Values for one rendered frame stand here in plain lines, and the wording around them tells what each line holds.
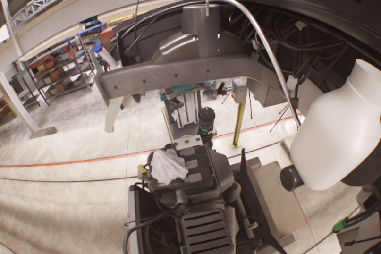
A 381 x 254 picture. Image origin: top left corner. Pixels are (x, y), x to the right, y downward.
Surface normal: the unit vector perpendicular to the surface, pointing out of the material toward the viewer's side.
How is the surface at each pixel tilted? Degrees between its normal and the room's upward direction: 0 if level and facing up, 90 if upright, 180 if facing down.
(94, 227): 0
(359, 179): 90
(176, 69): 90
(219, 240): 0
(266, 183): 0
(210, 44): 87
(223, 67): 90
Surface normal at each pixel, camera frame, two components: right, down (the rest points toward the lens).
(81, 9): 0.19, 0.65
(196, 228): -0.10, -0.73
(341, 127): -0.78, -0.33
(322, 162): -0.97, 0.21
